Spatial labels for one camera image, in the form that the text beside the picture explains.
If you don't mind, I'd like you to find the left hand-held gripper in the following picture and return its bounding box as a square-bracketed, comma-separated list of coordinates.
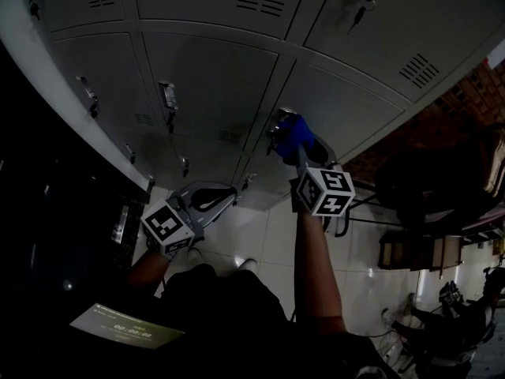
[140, 182, 239, 256]

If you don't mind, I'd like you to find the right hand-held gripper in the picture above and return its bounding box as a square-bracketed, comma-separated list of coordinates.
[290, 135, 357, 218]

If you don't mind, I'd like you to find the person's right forearm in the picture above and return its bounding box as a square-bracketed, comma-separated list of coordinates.
[294, 206, 349, 337]

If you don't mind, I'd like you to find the blue cloth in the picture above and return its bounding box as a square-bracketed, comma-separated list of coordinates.
[274, 114, 316, 165]

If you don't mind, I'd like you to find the black tablet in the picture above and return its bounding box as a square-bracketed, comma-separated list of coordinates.
[69, 301, 186, 350]

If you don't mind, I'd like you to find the person's left forearm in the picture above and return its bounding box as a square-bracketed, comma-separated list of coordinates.
[125, 246, 171, 291]

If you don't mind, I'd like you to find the brown wooden stool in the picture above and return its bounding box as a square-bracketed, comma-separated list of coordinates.
[377, 230, 463, 280]

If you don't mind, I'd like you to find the grey metal locker door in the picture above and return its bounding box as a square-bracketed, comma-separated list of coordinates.
[260, 58, 406, 164]

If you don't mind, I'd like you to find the white wall sign red edge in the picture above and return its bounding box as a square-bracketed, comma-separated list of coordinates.
[486, 41, 505, 70]

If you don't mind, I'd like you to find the black metal table frame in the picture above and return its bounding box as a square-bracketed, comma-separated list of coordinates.
[323, 179, 403, 238]

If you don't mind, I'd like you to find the person's black clothing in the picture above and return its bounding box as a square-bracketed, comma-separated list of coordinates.
[157, 262, 399, 379]

